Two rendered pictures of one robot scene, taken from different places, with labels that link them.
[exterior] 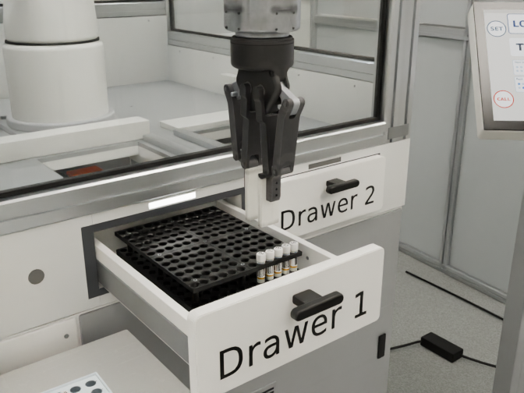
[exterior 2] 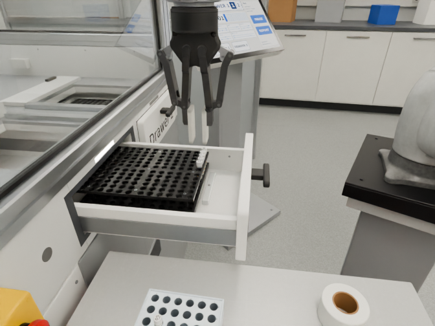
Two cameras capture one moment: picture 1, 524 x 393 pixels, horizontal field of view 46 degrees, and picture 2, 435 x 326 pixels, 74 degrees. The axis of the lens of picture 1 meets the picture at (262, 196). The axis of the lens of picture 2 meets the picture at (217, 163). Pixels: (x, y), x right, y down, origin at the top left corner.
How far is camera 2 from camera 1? 49 cm
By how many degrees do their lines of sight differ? 42
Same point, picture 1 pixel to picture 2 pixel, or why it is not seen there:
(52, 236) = (48, 215)
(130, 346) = (127, 259)
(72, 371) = (110, 301)
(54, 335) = (69, 288)
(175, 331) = (203, 230)
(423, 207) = not seen: hidden behind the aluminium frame
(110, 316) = (94, 249)
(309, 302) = (265, 174)
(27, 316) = (50, 288)
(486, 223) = not seen: hidden behind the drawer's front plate
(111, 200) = (76, 167)
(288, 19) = not seen: outside the picture
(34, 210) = (28, 200)
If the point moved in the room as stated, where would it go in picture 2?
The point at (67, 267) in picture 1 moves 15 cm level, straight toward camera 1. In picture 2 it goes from (63, 233) to (136, 266)
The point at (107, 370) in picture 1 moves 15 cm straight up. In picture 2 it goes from (134, 282) to (120, 221)
